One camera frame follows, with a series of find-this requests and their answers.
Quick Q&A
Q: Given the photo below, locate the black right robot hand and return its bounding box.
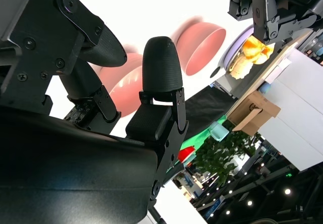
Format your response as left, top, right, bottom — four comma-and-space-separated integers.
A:
0, 0, 189, 224

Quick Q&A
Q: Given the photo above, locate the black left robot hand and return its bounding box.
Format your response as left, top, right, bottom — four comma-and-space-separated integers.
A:
228, 0, 323, 44

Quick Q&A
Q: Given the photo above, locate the pink plastic bowl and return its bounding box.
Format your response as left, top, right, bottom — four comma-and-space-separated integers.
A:
87, 53, 145, 120
174, 21, 227, 77

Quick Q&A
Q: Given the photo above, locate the yellow toy food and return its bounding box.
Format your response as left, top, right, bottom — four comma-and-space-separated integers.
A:
242, 36, 275, 65

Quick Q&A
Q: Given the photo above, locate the lavender round basin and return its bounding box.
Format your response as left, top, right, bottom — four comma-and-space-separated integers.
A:
217, 24, 255, 80

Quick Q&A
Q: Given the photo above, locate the beige toy food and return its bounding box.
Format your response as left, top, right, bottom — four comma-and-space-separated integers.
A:
227, 53, 253, 80

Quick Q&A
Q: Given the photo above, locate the black round table grommet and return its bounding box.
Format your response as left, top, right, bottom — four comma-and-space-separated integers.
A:
209, 67, 223, 79

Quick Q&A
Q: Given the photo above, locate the brown cardboard box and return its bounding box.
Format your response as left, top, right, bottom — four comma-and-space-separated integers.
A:
227, 90, 282, 136

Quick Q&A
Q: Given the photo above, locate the black backdrop cloth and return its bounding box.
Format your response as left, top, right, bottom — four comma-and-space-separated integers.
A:
180, 85, 239, 146

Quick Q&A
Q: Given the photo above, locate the green cloth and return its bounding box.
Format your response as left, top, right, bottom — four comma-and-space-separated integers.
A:
180, 115, 228, 156

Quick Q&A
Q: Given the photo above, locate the teal plastic cup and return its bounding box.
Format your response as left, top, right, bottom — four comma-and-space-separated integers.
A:
209, 121, 230, 141

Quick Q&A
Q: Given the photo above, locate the green leafy plant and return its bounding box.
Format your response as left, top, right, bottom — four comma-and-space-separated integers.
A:
193, 119, 263, 187

